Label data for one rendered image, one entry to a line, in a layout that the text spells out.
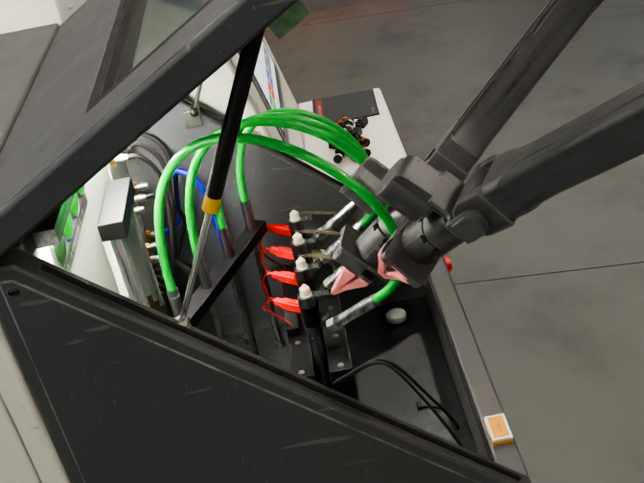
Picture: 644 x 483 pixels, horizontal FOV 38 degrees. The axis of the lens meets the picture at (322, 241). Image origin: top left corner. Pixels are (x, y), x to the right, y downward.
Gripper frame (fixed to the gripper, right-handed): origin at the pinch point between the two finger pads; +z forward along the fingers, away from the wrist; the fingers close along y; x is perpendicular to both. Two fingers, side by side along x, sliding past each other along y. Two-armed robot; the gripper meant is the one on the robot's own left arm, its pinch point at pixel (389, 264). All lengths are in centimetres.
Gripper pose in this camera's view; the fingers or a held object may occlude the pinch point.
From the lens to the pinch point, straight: 128.8
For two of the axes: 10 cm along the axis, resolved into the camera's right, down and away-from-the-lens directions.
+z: -3.9, 3.3, 8.6
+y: -5.2, 6.9, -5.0
